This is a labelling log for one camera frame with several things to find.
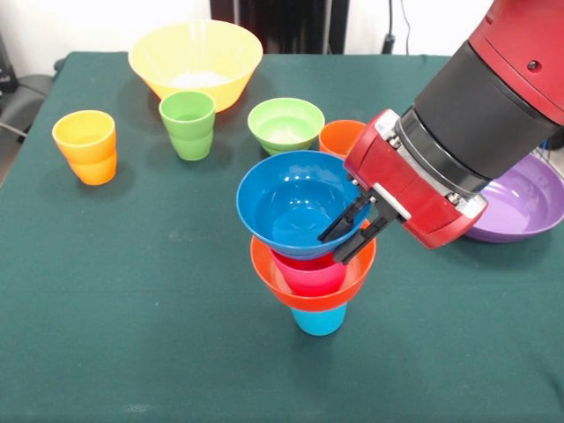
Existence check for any yellow cup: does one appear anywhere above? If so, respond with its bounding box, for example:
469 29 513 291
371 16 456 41
51 109 119 186

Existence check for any pink cup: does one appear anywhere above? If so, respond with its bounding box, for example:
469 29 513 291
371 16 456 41
269 249 349 297

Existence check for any green bowl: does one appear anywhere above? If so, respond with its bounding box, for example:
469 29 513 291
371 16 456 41
247 97 326 156

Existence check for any dark green tablecloth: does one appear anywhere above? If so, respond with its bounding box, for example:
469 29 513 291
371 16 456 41
0 51 564 423

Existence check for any gray black machine base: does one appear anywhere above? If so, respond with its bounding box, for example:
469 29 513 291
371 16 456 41
0 74 56 137

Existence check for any blue bowl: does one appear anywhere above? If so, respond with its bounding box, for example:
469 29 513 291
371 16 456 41
235 150 372 261

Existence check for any purple bowl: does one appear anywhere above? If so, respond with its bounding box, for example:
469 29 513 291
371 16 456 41
462 152 564 244

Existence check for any light blue cup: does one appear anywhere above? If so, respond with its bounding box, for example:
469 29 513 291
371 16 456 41
289 303 348 338

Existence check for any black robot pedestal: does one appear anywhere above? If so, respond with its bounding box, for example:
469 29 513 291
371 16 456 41
210 0 363 55

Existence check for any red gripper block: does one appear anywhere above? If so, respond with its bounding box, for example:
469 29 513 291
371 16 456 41
316 108 489 265

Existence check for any orange bowl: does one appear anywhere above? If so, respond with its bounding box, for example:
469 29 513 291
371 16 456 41
249 218 378 313

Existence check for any orange cup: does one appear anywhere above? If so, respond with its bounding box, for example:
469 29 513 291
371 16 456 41
317 119 367 160

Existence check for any large yellow bowl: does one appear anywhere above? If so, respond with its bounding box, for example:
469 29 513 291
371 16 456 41
127 19 264 114

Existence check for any black cable with plug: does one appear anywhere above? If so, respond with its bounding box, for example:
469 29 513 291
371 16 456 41
381 0 413 55

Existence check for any green cup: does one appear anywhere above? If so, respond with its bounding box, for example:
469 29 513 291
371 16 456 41
158 90 217 161

